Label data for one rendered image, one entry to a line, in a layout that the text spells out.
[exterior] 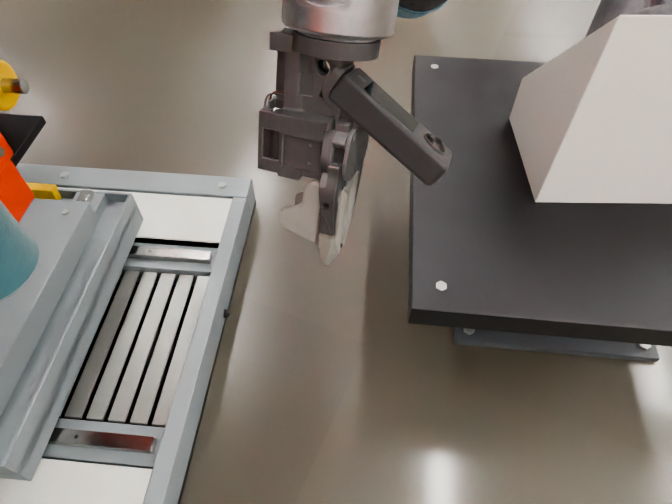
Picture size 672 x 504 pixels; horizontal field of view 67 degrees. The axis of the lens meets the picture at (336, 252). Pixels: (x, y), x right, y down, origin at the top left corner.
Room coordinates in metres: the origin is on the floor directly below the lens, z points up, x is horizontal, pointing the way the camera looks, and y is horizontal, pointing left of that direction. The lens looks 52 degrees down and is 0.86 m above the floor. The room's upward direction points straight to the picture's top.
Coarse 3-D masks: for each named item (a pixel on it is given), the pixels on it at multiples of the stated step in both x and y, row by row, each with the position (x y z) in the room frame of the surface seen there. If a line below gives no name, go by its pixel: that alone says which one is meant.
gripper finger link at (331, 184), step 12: (336, 156) 0.32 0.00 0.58; (336, 168) 0.31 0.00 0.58; (324, 180) 0.31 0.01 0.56; (336, 180) 0.30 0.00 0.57; (324, 192) 0.30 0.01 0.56; (336, 192) 0.30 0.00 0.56; (324, 204) 0.30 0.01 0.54; (336, 204) 0.30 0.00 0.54; (324, 216) 0.29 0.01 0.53; (336, 216) 0.30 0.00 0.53; (324, 228) 0.30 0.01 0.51
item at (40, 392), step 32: (64, 192) 0.69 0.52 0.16; (96, 192) 0.68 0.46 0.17; (96, 224) 0.62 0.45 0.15; (128, 224) 0.63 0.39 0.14; (96, 256) 0.54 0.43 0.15; (64, 288) 0.47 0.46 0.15; (96, 288) 0.48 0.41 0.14; (64, 320) 0.41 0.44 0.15; (96, 320) 0.44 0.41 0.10; (32, 352) 0.36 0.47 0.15; (64, 352) 0.35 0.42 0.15; (32, 384) 0.30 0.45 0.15; (64, 384) 0.32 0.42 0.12; (0, 416) 0.26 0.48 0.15; (32, 416) 0.25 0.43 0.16; (0, 448) 0.21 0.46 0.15; (32, 448) 0.22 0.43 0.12
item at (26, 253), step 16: (0, 208) 0.29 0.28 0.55; (0, 224) 0.27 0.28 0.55; (16, 224) 0.29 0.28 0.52; (0, 240) 0.27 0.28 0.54; (16, 240) 0.28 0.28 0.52; (32, 240) 0.30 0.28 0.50; (0, 256) 0.26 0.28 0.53; (16, 256) 0.27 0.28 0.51; (32, 256) 0.28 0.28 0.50; (0, 272) 0.25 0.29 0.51; (16, 272) 0.26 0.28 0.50; (32, 272) 0.27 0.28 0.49; (0, 288) 0.24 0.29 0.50; (16, 288) 0.25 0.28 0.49
